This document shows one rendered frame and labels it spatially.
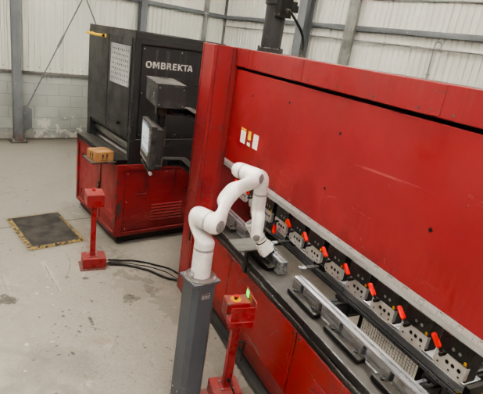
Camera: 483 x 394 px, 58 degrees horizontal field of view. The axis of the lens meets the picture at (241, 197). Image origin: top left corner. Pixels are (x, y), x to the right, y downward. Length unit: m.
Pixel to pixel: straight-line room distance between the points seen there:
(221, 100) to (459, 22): 4.38
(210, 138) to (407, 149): 1.97
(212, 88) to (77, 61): 6.14
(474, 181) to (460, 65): 5.24
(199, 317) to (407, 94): 1.68
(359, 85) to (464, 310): 1.17
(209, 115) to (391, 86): 1.81
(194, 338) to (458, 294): 1.53
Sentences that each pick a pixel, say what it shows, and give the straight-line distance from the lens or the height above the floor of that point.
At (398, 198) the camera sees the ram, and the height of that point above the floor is 1.76.
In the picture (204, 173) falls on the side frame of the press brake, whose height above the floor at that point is 1.25.
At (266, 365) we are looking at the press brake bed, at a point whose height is 0.33.
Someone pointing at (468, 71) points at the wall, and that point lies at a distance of 7.01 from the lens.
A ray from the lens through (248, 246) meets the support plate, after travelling 3.12.
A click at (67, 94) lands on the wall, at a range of 9.54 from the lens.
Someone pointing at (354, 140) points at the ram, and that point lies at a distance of 2.40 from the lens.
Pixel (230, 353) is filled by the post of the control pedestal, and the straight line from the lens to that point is 3.08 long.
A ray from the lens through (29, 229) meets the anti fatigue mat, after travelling 5.55.
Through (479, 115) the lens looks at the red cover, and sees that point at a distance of 1.91.
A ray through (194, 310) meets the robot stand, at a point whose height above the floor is 0.82.
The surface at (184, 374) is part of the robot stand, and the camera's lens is 2.97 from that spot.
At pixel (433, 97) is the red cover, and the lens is 2.05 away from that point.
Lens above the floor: 2.33
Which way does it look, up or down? 19 degrees down
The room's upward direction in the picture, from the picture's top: 9 degrees clockwise
